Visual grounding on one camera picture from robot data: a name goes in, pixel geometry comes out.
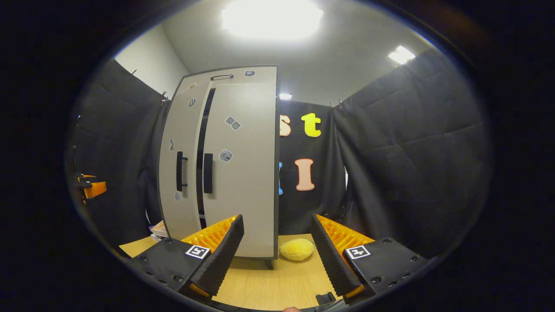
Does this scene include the large ceiling light panel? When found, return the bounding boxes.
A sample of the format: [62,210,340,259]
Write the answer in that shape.
[222,0,323,42]

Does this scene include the small ceiling light panel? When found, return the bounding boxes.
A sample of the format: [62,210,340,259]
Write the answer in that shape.
[388,45,416,65]

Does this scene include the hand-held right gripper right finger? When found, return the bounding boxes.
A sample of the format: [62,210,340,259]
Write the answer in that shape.
[310,213,430,304]

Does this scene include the grey cabinet drawer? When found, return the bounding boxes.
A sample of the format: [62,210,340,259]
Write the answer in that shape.
[173,66,278,91]

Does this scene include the black backdrop cloth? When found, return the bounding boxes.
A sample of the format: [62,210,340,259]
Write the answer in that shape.
[69,48,493,260]

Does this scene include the yellow plush toy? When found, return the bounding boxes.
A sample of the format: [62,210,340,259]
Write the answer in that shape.
[279,238,315,261]

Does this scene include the grey cabinet door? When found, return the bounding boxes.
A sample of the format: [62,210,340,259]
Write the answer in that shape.
[202,82,278,259]
[158,80,213,241]

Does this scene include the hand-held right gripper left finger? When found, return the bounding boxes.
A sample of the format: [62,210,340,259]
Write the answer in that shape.
[130,214,245,302]

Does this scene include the grey shoe cabinet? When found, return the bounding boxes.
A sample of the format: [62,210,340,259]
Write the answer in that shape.
[157,66,280,270]

